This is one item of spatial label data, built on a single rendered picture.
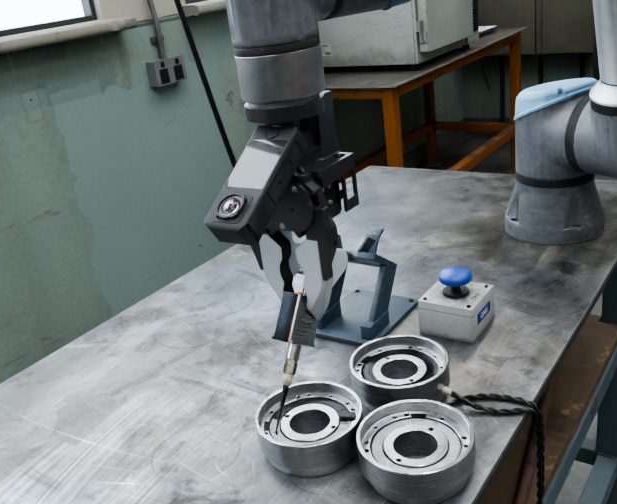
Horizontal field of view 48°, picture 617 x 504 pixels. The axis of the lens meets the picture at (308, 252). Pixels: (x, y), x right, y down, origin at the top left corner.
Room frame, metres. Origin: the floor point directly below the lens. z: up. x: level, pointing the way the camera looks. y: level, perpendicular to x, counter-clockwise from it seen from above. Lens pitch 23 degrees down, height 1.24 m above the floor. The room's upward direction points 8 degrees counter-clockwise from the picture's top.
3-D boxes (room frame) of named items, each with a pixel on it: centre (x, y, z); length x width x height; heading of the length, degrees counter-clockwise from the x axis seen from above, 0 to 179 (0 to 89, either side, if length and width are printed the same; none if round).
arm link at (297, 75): (0.62, 0.00, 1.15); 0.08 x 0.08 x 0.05
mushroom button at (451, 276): (0.76, -0.17, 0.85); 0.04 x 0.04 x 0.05
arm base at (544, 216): (1.02, -0.40, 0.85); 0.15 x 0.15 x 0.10
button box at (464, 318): (0.76, -0.18, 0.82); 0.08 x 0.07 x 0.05; 143
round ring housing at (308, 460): (0.56, 0.02, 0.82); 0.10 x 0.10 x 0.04
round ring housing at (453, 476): (0.51, -0.07, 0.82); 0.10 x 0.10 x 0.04
